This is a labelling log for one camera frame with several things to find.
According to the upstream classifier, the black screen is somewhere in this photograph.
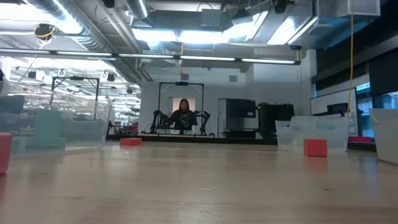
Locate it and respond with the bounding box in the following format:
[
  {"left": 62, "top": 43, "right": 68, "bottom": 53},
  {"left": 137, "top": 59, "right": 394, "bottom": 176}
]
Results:
[{"left": 226, "top": 98, "right": 256, "bottom": 119}]

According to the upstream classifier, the ceiling cord reel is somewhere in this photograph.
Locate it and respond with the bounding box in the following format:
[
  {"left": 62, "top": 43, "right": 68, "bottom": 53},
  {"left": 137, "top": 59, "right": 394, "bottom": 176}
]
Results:
[{"left": 33, "top": 23, "right": 57, "bottom": 42}]

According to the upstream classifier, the rectangular metal air duct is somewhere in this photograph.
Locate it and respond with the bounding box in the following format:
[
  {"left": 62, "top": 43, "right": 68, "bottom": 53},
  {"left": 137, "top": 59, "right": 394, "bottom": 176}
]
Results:
[{"left": 289, "top": 0, "right": 382, "bottom": 49}]

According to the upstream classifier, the whiteboard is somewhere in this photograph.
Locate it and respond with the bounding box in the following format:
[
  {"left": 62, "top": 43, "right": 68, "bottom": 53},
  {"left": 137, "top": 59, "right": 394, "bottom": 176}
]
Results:
[{"left": 310, "top": 88, "right": 358, "bottom": 136}]

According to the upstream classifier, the red cube block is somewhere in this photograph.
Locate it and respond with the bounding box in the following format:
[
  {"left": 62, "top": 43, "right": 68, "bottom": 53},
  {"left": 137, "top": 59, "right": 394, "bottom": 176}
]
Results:
[{"left": 303, "top": 138, "right": 328, "bottom": 157}]

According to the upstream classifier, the linear ceiling light bar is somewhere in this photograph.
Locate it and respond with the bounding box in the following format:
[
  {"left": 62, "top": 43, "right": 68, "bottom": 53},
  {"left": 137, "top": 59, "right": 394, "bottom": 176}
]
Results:
[{"left": 0, "top": 48, "right": 302, "bottom": 66}]

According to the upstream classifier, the clear plastic bin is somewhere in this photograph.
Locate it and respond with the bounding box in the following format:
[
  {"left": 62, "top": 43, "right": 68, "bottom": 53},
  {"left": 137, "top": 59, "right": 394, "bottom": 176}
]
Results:
[
  {"left": 275, "top": 115, "right": 351, "bottom": 151},
  {"left": 0, "top": 81, "right": 112, "bottom": 157}
]

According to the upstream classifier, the person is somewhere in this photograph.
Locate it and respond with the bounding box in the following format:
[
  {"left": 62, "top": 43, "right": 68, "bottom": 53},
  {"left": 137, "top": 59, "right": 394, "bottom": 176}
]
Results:
[{"left": 169, "top": 98, "right": 198, "bottom": 131}]

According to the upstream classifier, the white plastic bin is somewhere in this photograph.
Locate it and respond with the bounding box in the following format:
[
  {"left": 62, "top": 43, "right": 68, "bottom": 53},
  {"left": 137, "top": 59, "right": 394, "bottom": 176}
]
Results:
[{"left": 369, "top": 108, "right": 398, "bottom": 166}]

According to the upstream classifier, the teal cube block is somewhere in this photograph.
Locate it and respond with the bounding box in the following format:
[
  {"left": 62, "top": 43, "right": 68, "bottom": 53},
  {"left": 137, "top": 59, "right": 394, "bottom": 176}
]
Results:
[{"left": 34, "top": 109, "right": 63, "bottom": 138}]

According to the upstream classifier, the black background gantry frame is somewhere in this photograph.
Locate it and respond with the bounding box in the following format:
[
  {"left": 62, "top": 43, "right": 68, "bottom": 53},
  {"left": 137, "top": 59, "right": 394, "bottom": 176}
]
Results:
[
  {"left": 51, "top": 77, "right": 100, "bottom": 121},
  {"left": 157, "top": 82, "right": 205, "bottom": 138}
]

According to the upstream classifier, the black monitor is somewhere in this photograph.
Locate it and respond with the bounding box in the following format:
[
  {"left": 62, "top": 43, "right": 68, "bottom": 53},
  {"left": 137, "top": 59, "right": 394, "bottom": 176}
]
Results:
[{"left": 326, "top": 102, "right": 349, "bottom": 118}]

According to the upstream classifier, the teal rectangular block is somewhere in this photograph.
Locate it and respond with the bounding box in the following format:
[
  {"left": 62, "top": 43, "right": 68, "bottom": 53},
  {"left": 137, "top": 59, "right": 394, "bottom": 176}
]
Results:
[
  {"left": 26, "top": 136, "right": 67, "bottom": 149},
  {"left": 11, "top": 138, "right": 28, "bottom": 155}
]

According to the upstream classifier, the red low furniture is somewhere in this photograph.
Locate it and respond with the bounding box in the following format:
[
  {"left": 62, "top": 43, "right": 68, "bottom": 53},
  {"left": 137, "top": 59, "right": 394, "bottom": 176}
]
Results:
[{"left": 347, "top": 136, "right": 374, "bottom": 144}]

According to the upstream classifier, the background robot table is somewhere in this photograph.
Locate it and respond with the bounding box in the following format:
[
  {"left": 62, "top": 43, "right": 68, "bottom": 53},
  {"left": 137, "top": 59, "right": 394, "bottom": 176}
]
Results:
[{"left": 106, "top": 133, "right": 278, "bottom": 146}]

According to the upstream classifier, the red rectangular block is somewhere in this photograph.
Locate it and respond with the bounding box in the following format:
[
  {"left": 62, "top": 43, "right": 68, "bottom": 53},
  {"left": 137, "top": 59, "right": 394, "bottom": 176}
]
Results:
[
  {"left": 119, "top": 138, "right": 143, "bottom": 146},
  {"left": 0, "top": 133, "right": 12, "bottom": 175}
]

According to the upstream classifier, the black cabinet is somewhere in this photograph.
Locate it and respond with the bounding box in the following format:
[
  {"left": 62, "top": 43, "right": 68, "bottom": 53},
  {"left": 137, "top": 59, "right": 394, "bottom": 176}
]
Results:
[{"left": 257, "top": 102, "right": 295, "bottom": 140}]

